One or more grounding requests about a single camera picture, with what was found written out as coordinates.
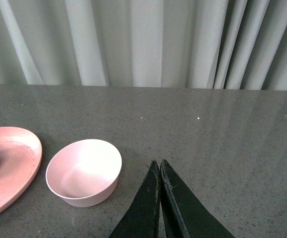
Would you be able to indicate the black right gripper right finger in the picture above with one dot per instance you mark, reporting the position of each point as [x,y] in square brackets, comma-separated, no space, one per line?
[184,215]

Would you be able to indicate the pink bowl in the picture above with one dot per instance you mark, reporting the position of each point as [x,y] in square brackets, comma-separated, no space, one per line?
[84,173]

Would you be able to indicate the pink plate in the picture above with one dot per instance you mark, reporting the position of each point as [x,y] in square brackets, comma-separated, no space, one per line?
[20,159]

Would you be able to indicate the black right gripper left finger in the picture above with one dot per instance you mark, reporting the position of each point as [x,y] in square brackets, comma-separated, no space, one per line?
[142,217]

